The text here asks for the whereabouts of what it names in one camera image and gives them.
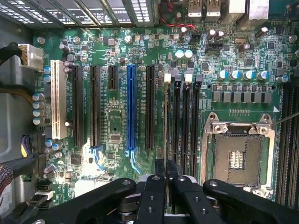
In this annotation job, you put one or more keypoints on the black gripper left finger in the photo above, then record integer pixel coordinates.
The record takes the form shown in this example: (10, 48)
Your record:
(151, 198)

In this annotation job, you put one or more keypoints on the white power connector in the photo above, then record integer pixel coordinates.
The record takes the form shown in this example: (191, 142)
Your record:
(31, 56)

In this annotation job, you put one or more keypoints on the silver blue capacitor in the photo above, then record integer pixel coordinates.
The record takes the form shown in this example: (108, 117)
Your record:
(248, 75)
(188, 54)
(283, 79)
(235, 75)
(263, 75)
(179, 54)
(223, 75)

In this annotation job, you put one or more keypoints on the black fan header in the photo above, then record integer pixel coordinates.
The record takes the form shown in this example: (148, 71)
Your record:
(214, 47)

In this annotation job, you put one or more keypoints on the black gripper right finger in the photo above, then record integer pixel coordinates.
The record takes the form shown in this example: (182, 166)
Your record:
(187, 200)

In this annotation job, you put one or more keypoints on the short black expansion slot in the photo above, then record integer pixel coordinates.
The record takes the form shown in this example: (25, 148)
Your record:
(113, 78)

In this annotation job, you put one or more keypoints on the metal CPU socket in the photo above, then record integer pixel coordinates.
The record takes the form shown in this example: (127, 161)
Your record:
(237, 158)

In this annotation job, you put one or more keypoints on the white PCI expansion slot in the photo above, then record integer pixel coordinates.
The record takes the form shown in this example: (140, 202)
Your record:
(57, 98)

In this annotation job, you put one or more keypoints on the thin metal locking lever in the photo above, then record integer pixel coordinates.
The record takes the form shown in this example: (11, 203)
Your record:
(286, 121)

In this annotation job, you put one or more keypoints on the RAM slot with black latch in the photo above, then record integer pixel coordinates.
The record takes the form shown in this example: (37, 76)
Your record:
(196, 116)
(176, 112)

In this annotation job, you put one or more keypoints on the blue expansion slot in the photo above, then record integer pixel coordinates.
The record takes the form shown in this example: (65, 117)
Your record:
(131, 105)

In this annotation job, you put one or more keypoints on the white SATA connector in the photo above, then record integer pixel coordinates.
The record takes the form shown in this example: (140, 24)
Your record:
(43, 196)

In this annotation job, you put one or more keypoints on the long black expansion slot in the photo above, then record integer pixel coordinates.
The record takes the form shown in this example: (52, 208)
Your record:
(150, 105)
(78, 105)
(95, 105)

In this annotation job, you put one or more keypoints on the metal USB port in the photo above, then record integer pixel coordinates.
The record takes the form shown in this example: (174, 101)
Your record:
(213, 7)
(194, 7)

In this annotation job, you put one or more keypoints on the green PC motherboard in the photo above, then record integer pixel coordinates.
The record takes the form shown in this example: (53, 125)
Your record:
(116, 46)

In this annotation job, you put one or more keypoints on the black SATA connector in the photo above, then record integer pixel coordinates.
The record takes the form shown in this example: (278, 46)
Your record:
(44, 185)

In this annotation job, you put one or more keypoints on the silver rear port block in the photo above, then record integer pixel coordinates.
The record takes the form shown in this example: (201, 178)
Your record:
(248, 9)

